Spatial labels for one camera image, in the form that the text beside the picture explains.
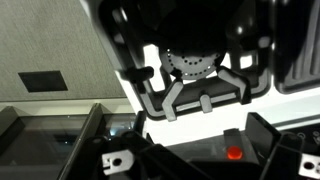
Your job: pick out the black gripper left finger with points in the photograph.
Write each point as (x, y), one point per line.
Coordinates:
(133, 160)

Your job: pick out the orange round button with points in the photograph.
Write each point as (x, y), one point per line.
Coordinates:
(234, 152)

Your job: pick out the black burner grate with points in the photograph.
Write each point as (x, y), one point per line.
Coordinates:
(196, 91)
(296, 50)

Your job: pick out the grey toy stove oven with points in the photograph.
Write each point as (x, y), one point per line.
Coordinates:
(206, 126)

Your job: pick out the glass partition panel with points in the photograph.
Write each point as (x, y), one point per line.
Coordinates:
(43, 140)

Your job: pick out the silver perforated burner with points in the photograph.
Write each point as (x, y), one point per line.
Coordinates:
(190, 63)

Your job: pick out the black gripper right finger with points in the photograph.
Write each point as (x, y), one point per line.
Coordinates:
(293, 160)

